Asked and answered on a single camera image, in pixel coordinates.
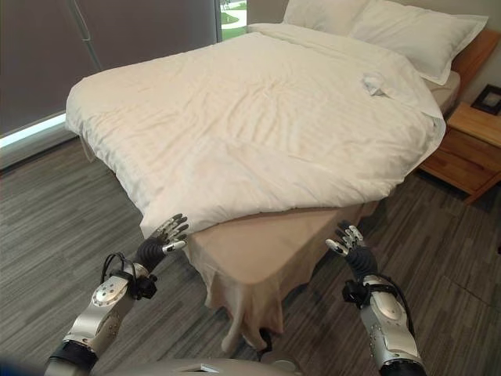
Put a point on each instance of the wooden nightstand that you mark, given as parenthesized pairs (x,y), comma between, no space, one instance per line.
(463,152)

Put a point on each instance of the grey roller blind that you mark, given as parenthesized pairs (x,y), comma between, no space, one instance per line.
(102,51)

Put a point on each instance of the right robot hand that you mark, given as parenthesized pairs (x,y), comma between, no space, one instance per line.
(360,256)

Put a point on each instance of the white pillow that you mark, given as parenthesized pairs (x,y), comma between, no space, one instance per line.
(325,15)
(419,39)

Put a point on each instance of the beige bed sheet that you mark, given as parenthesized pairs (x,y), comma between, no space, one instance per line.
(254,266)

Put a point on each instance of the wooden headboard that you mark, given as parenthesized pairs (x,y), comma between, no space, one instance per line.
(475,55)

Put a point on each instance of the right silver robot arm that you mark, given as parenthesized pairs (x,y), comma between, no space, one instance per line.
(385,325)

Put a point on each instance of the white duvet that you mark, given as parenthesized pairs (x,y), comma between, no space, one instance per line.
(250,125)

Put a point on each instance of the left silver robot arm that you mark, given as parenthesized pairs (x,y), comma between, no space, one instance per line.
(98,309)

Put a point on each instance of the black picture frame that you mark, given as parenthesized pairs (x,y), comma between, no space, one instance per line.
(486,98)

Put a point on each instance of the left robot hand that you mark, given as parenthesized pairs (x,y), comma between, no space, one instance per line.
(153,246)

